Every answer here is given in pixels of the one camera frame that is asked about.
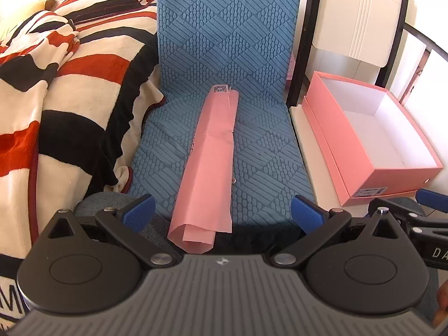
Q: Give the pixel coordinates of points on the white platform board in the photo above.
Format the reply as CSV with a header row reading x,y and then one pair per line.
x,y
308,147

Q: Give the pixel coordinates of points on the blue textured mat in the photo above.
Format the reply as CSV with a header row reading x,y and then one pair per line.
x,y
224,42

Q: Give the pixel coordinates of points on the person's dark denim trousers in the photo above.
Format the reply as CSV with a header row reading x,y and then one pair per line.
x,y
94,203

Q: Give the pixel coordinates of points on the pink shoe box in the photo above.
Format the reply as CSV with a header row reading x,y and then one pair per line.
x,y
353,154

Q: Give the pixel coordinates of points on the black metal frame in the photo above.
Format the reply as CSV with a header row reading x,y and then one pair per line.
x,y
301,42

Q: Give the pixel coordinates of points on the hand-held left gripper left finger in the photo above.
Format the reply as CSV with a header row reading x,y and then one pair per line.
x,y
140,208

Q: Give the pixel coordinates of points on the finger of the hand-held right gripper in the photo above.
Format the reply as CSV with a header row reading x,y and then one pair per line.
x,y
434,199

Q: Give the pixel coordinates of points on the red black striped blanket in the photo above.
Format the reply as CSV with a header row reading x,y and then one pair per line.
x,y
70,105

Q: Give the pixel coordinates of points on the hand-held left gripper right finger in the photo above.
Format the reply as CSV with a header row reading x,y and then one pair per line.
x,y
309,211

